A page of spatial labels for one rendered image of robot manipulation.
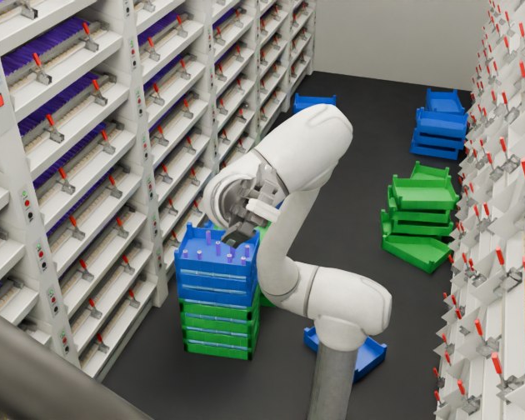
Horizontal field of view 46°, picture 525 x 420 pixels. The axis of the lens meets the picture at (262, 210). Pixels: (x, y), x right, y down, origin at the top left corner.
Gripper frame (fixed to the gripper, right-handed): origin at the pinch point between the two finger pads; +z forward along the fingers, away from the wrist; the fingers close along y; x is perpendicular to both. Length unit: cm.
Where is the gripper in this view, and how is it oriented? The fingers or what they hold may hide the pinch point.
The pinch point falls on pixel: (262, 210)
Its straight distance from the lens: 74.4
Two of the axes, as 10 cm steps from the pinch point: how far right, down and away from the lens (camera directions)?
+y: 4.5, -8.9, 0.2
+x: 8.8, 4.5, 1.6
